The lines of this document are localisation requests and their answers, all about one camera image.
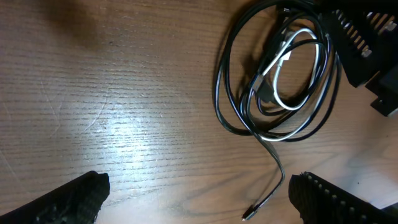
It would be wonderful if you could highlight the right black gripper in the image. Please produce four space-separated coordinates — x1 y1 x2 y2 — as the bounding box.
317 0 397 116

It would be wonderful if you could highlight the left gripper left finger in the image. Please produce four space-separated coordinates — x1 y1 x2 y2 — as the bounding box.
1 171 110 224

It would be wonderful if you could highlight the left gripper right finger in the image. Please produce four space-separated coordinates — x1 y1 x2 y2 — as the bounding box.
289 172 397 224

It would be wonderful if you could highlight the white usb cable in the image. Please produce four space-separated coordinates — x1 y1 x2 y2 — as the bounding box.
248 27 330 142

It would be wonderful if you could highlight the black usb cable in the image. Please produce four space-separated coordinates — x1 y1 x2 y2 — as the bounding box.
212 0 343 222

